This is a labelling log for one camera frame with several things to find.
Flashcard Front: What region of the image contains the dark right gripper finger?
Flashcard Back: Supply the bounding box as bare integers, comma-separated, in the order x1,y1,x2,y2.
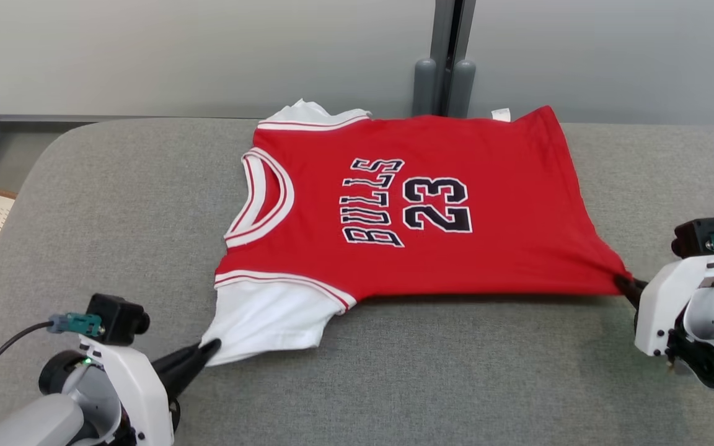
614,273,650,312

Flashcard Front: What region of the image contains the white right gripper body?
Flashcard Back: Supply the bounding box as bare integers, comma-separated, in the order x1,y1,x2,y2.
633,251,714,358

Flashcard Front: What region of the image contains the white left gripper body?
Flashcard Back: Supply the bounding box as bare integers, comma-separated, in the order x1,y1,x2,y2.
63,336,176,446

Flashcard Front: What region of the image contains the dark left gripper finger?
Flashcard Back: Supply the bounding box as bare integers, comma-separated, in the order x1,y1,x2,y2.
164,354,219,401
151,338,222,389

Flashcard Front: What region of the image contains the red Bulls 23 jersey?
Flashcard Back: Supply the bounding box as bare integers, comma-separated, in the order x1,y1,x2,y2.
200,98,635,368

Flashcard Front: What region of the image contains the teal left camera connector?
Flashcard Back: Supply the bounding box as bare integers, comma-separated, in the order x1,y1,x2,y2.
46,312,105,337

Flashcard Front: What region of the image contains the grey cylinder post cap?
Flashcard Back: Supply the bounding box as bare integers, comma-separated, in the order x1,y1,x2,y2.
412,57,439,118
446,58,477,120

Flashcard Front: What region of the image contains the grey partition frame post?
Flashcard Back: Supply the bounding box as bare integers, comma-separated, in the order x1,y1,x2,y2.
429,0,477,118

